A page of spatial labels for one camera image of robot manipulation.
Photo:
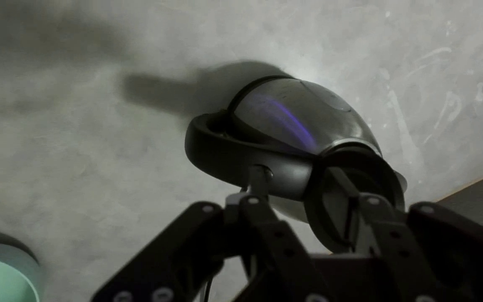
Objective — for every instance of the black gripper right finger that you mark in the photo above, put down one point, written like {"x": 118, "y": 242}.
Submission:
{"x": 431, "y": 254}

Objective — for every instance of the stainless steel electric kettle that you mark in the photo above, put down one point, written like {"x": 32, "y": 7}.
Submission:
{"x": 294, "y": 130}

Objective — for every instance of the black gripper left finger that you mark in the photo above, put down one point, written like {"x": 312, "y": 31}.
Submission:
{"x": 180, "y": 264}

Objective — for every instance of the teal green bowl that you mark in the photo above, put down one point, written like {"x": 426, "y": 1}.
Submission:
{"x": 21, "y": 276}

